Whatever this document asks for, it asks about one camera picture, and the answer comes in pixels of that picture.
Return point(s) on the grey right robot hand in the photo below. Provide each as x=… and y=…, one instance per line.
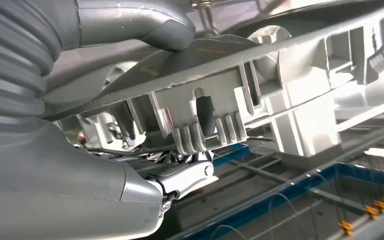
x=62, y=192

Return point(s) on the blue metal frame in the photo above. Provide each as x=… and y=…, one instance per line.
x=361, y=170

